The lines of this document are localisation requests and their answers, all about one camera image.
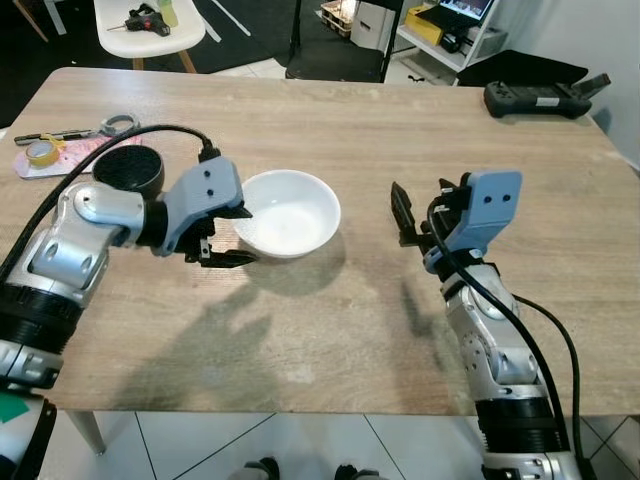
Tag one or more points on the white bowl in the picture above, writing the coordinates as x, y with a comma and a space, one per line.
290, 215

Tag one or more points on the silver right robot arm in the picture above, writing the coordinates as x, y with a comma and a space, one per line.
500, 370

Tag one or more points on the white shelf unit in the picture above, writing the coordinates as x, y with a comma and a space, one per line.
480, 50

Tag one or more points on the black and red power tool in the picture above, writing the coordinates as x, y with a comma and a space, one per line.
148, 20

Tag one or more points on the black floor mat white stripes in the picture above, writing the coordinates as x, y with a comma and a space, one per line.
250, 30

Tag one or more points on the white chair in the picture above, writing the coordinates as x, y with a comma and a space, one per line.
130, 45

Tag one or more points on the white box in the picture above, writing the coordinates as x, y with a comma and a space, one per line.
372, 25

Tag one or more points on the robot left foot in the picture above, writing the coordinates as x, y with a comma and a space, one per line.
258, 470

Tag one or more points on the light table leg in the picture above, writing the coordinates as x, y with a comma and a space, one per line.
88, 432

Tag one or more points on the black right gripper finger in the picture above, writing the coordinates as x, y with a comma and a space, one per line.
455, 185
405, 215

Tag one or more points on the black handheld controller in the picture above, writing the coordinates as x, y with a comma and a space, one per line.
535, 98

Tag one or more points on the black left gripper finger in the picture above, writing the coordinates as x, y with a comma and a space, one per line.
230, 259
238, 211

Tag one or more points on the open laptop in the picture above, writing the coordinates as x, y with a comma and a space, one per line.
468, 8

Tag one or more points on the yellow box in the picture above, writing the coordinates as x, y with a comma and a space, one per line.
425, 27

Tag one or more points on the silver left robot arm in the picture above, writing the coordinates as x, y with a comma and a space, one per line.
60, 260

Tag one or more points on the yellow-green bottle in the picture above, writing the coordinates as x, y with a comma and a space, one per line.
168, 12

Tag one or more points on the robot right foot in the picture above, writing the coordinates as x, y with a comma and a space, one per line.
358, 473

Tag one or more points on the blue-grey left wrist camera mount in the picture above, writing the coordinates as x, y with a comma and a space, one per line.
200, 195

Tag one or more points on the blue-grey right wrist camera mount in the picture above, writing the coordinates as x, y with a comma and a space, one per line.
485, 205

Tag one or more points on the yellow tape roll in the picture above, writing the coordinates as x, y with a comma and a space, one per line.
45, 153

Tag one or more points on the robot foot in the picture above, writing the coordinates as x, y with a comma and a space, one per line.
358, 473
258, 470

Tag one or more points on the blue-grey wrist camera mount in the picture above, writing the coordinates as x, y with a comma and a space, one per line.
485, 205
200, 195

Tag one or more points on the black cup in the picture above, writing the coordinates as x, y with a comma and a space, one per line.
128, 170

